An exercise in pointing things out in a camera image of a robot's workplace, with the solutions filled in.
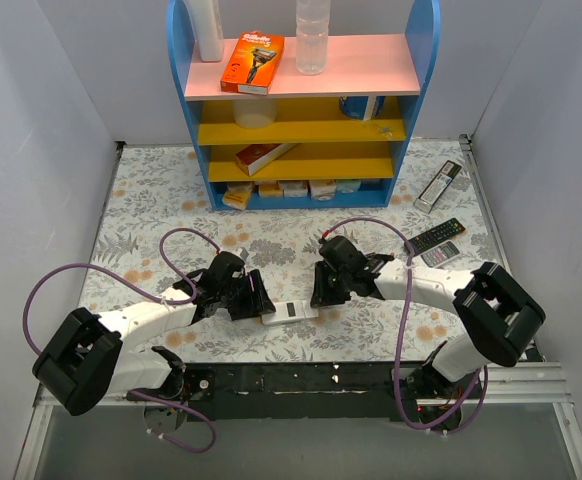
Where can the yellow sponge pack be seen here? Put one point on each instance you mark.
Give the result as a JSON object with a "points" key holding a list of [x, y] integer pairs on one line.
{"points": [[238, 194]]}

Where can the white sponge pack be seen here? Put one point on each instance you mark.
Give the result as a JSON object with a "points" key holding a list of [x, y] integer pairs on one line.
{"points": [[294, 188]]}

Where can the white translucent cup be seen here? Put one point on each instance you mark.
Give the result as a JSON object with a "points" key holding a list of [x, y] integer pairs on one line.
{"points": [[255, 113]]}

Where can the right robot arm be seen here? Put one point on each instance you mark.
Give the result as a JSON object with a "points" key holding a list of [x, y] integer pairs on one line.
{"points": [[499, 317]]}

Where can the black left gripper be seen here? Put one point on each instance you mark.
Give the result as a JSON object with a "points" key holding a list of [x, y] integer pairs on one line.
{"points": [[244, 298]]}

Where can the black base bar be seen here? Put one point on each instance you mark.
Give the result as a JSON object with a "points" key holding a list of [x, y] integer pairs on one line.
{"points": [[325, 390]]}

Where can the black silver toothpaste box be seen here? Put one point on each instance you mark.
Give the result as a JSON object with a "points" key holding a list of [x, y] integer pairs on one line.
{"points": [[426, 201]]}

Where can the blue and yellow shelf unit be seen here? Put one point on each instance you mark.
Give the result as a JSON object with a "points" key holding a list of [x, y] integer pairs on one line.
{"points": [[330, 146]]}

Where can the green sponge pack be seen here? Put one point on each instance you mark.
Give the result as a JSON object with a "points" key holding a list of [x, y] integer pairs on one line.
{"points": [[348, 186]]}

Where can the black TV remote control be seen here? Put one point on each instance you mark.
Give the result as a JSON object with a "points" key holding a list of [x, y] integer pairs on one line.
{"points": [[435, 236]]}

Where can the white remote control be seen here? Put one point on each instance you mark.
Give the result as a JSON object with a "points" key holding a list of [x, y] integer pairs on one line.
{"points": [[289, 312]]}

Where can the clear plastic bottle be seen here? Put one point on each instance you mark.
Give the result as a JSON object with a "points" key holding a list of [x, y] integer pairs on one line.
{"points": [[312, 30]]}

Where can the metal corner rail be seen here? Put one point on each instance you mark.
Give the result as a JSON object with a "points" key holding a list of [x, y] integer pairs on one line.
{"points": [[465, 141]]}

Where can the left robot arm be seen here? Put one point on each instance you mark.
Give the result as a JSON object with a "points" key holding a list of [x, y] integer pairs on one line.
{"points": [[92, 355]]}

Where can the white bottle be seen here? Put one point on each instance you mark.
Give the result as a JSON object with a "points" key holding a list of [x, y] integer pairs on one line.
{"points": [[208, 29]]}

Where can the red and silver long box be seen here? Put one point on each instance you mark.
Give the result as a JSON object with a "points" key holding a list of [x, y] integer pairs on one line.
{"points": [[255, 157]]}

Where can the cream sponge pack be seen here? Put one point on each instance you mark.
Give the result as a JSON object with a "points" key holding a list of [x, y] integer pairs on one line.
{"points": [[322, 190]]}

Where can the white grey AC remote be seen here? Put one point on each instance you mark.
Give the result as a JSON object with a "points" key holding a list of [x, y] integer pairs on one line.
{"points": [[440, 255]]}

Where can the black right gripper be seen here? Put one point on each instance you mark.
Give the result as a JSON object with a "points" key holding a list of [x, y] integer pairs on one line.
{"points": [[334, 283]]}

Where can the orange razor box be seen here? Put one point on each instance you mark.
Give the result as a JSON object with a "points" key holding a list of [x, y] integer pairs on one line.
{"points": [[253, 64]]}

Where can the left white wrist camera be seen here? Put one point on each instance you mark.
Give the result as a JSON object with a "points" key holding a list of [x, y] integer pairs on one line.
{"points": [[243, 254]]}

